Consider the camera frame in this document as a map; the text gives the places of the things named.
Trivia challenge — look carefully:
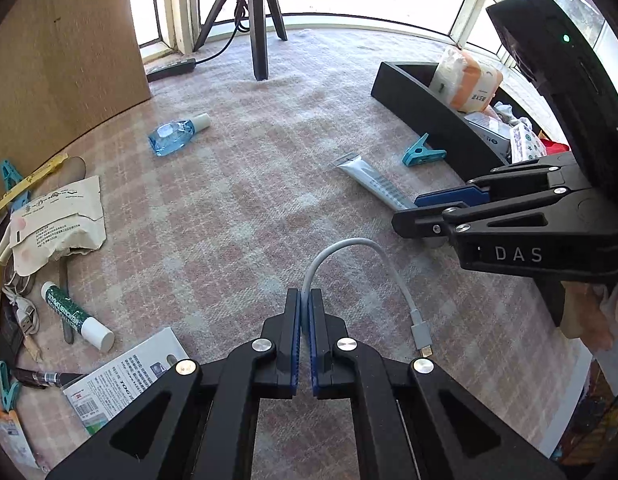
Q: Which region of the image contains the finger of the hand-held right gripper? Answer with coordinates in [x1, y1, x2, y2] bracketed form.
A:
[393, 187, 590, 249]
[415, 152, 597, 209]

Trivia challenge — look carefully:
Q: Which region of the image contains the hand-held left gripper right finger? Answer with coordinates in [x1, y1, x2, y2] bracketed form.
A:
[309, 288, 570, 480]

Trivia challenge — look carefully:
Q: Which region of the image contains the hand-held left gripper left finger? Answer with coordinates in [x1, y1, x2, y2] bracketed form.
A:
[45, 287, 310, 480]

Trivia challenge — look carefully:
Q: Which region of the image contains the short grey usb cable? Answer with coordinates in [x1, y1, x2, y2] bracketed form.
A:
[301, 237, 436, 361]

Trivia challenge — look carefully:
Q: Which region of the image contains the silver squeeze tube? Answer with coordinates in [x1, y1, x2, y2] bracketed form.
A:
[333, 155, 421, 211]

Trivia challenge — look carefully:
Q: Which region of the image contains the black rectangular tray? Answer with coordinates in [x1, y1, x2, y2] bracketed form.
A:
[371, 60, 575, 328]

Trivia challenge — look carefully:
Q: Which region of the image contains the person's right hand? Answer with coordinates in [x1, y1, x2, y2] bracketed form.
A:
[562, 280, 617, 356]

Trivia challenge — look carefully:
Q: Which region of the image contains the teal clothespin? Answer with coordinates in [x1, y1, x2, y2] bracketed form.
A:
[0, 160, 26, 193]
[402, 133, 448, 167]

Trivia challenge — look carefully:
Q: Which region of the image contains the patterned pocket tissue pack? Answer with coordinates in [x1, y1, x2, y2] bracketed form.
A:
[509, 119, 548, 163]

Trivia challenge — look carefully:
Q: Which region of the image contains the white flat box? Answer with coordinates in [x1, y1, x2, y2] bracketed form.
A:
[464, 111, 512, 157]

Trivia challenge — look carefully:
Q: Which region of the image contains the orange white tissue pack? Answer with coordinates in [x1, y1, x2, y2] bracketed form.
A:
[429, 46, 504, 113]

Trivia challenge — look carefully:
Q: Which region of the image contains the pink plaid tablecloth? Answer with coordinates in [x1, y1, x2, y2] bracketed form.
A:
[0, 27, 595, 480]

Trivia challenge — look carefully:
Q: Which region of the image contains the white printed card package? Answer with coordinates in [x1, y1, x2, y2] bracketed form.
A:
[62, 327, 191, 436]

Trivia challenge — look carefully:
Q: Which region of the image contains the green white glue stick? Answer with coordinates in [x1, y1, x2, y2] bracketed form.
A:
[41, 281, 116, 352]

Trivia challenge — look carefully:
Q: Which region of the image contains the grey nail file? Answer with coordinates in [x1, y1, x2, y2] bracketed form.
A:
[59, 255, 76, 345]

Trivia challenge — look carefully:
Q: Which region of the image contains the blue hand sanitiser bottle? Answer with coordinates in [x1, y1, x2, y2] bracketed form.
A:
[148, 113, 212, 158]

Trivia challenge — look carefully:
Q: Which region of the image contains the dark pen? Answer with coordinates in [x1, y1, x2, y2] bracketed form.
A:
[13, 367, 84, 390]

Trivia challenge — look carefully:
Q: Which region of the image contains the colourful patterned cloth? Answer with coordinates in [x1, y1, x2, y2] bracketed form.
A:
[552, 360, 618, 466]

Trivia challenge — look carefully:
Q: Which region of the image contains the off-white paper packet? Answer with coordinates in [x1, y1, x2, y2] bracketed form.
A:
[8, 175, 108, 277]

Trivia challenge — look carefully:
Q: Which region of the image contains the round wooden piece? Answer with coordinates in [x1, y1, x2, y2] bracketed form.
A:
[63, 156, 88, 183]

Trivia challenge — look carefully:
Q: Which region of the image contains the teal plastic clip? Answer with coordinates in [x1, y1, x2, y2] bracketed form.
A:
[0, 360, 20, 411]

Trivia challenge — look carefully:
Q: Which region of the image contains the flat printed packet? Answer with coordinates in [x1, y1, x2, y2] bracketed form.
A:
[0, 405, 40, 468]

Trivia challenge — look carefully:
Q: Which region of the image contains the yellow ruler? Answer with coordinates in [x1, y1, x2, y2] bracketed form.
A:
[0, 152, 70, 221]

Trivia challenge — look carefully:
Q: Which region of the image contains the light wooden board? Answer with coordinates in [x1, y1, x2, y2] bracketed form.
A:
[0, 0, 152, 181]

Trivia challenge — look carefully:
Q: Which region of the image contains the ring light with black tripod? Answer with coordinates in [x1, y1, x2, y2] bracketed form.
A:
[193, 0, 289, 82]

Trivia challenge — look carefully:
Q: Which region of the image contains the white usb cable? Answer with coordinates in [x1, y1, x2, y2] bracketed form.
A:
[1, 285, 40, 336]

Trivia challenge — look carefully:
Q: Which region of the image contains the black power cable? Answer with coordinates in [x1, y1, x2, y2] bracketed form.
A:
[194, 0, 250, 65]

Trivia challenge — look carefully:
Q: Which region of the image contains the black inline cable controller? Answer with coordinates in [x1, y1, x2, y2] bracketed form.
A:
[146, 58, 197, 83]

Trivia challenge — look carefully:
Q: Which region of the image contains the white window frame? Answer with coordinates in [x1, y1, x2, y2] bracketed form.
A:
[126, 0, 618, 68]

